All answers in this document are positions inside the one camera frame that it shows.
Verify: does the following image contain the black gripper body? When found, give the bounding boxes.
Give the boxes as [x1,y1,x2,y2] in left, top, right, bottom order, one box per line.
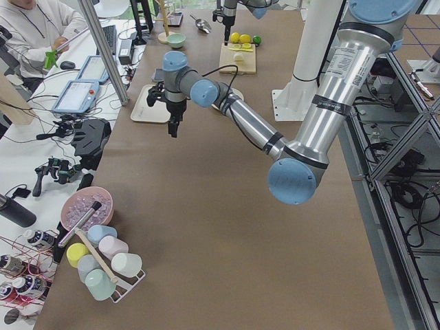
[212,8,236,33]
[166,99,187,121]

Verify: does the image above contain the white steamed bun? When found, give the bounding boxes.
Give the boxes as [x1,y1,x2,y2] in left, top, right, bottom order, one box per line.
[233,52,245,63]

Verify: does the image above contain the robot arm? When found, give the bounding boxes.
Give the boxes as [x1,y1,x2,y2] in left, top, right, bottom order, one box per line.
[162,1,415,205]
[212,0,278,45]

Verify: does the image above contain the white rabbit tray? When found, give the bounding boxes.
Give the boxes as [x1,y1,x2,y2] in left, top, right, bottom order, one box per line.
[130,85,170,124]

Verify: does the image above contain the lower whole lemon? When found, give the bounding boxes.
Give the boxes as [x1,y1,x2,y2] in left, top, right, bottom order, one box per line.
[230,32,241,43]

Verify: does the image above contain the whole lemon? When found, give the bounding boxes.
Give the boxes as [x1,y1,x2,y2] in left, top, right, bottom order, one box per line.
[230,32,241,43]
[239,34,252,44]

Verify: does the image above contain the yellow plastic knife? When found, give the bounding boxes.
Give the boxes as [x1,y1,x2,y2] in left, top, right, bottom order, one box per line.
[228,47,254,52]

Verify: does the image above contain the upper whole lemon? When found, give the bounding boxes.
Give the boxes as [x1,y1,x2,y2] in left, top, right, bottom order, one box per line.
[239,34,252,44]

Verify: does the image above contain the metal scoop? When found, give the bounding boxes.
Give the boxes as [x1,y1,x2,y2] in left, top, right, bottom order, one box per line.
[190,14,211,34]

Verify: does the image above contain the green lime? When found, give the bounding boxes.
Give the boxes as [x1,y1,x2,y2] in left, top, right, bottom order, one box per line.
[252,35,262,47]

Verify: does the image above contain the grey folded cloth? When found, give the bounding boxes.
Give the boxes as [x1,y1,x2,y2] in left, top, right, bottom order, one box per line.
[152,68,164,83]

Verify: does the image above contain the bamboo cutting board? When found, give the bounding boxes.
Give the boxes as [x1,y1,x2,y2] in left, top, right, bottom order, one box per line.
[219,43,256,74]

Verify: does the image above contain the light green bowl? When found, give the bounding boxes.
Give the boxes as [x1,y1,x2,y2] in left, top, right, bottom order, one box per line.
[167,33,186,49]

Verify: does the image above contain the white plate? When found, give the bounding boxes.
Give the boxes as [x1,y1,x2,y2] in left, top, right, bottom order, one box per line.
[211,88,245,111]

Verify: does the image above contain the wooden mug tree stand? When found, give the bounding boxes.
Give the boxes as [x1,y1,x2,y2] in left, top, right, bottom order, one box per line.
[154,0,175,44]

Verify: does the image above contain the far teach pendant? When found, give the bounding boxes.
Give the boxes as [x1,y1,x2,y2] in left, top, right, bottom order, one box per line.
[76,55,109,84]

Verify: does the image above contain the teach pendant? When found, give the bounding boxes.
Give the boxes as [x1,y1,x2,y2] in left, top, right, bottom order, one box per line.
[76,55,109,84]
[52,80,100,114]

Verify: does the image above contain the near teach pendant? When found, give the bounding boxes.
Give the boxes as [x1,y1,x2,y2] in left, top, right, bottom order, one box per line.
[52,80,100,114]

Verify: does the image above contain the black keyboard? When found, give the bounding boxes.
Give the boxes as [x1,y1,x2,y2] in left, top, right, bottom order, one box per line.
[102,25,118,55]

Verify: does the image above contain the metal rod black tip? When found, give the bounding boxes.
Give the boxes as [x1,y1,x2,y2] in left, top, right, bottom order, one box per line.
[57,201,102,248]

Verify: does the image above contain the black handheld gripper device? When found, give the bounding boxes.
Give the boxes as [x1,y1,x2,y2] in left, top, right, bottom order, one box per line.
[32,157,83,197]

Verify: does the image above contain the black computer mouse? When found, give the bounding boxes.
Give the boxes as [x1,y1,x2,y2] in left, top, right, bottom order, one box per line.
[59,60,76,70]

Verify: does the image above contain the pink bowl with ice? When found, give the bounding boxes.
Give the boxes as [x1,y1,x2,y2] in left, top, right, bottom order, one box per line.
[60,186,114,231]

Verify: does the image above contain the blue cup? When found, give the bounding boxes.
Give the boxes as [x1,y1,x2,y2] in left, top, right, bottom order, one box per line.
[87,225,118,248]

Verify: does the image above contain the pink cup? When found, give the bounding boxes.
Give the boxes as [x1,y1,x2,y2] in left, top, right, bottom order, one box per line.
[98,235,129,260]

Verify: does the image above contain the white cup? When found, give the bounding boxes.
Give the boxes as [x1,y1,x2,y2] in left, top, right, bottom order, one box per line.
[111,253,142,278]

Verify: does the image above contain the yellow cup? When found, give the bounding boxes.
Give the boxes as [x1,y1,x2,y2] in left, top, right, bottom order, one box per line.
[66,243,90,268]

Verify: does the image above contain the wooden stick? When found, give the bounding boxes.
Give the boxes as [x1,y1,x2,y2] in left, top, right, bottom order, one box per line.
[75,228,118,284]

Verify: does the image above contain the grey cup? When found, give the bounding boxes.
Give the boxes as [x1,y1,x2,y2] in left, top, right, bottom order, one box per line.
[77,254,101,284]

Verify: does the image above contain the person in white hoodie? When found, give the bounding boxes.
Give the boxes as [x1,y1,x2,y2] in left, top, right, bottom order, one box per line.
[1,1,87,92]

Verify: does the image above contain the mint green cup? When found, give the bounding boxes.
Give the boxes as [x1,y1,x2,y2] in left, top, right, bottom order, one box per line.
[85,269,116,301]

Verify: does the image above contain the black thermos bottle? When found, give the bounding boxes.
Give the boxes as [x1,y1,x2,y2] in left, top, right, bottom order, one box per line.
[0,195,36,228]

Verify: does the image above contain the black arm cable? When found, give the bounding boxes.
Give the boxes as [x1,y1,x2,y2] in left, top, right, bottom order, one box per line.
[201,64,240,104]

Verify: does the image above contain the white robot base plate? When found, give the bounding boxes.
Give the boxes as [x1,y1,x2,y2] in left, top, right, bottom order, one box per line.
[272,84,310,122]

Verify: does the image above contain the aluminium frame post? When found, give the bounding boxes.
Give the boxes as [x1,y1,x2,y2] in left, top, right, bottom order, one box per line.
[78,0,129,106]

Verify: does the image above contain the white wire cup rack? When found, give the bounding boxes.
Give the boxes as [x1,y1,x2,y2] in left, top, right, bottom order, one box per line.
[110,269,146,303]

